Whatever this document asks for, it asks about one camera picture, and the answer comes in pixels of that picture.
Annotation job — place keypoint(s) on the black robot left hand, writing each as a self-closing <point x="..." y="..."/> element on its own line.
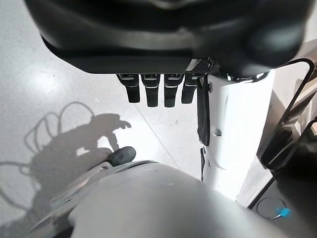
<point x="153" y="37"/>

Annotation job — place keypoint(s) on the round cap with blue sticker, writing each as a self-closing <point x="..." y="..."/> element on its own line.
<point x="271" y="207"/>

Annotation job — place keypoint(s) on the black metal frame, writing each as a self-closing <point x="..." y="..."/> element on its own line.
<point x="277" y="148"/>

